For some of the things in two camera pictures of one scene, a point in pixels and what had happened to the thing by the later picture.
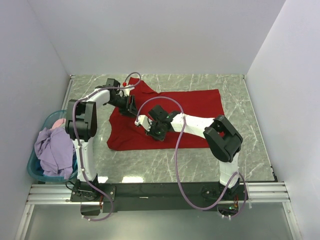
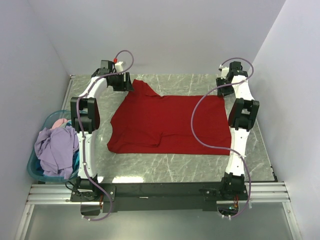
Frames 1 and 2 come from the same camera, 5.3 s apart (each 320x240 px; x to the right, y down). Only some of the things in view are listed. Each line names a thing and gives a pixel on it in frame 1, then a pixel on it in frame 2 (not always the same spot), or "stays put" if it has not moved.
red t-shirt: (123, 134) stays put
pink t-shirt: (58, 123) stays put
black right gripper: (151, 133) → (221, 90)
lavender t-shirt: (54, 147) stays put
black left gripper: (133, 108) → (125, 85)
